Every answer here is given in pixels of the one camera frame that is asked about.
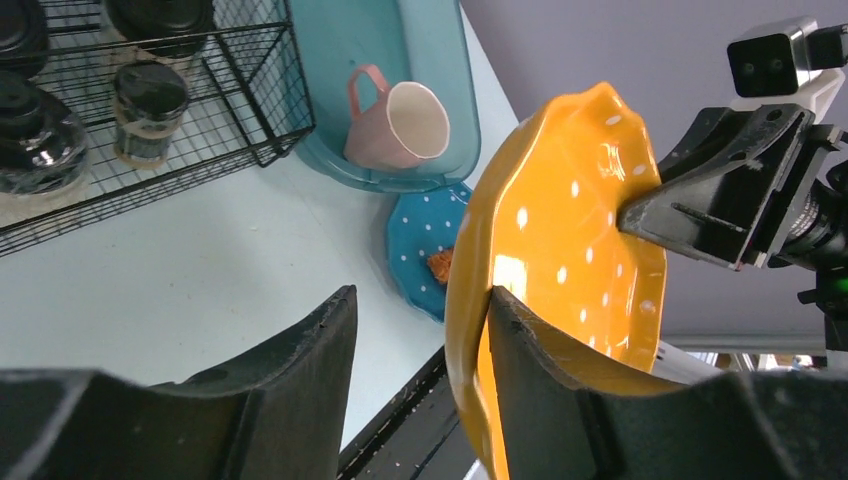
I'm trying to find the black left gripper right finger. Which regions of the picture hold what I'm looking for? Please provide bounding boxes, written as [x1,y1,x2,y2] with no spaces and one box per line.
[488,287,847,479]

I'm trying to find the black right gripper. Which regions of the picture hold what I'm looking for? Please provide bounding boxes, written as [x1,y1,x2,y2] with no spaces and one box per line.
[617,104,847,270]

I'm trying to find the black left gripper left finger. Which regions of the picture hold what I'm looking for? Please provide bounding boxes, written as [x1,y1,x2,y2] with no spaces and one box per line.
[1,285,358,479]

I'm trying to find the yellow dotted plate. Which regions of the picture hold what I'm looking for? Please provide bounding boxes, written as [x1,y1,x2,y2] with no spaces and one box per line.
[444,82,667,479]

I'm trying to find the pink white mug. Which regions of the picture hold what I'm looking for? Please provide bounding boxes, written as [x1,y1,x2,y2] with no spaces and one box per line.
[343,64,451,171]

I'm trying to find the small pepper shaker jar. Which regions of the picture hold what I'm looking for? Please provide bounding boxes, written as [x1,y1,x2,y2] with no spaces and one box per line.
[112,60,190,170]

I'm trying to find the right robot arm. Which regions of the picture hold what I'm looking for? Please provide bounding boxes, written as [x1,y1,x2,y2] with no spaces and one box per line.
[617,104,847,370]

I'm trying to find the food scraps on blue plate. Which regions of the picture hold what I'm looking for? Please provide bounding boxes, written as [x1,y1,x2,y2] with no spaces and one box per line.
[427,248,454,285]

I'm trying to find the blue dotted plate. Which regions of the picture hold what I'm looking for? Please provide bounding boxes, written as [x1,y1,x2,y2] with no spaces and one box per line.
[385,183,472,323]

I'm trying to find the teal plastic basin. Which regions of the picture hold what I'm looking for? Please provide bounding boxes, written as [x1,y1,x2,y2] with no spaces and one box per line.
[289,1,481,193]

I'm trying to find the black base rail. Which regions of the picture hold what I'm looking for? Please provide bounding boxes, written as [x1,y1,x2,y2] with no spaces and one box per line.
[336,349,476,480]

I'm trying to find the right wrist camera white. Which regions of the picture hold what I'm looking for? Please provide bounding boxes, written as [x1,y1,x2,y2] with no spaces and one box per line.
[726,16,847,124]

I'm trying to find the black wire basket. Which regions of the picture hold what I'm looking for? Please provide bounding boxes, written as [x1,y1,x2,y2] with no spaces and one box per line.
[1,1,315,254]

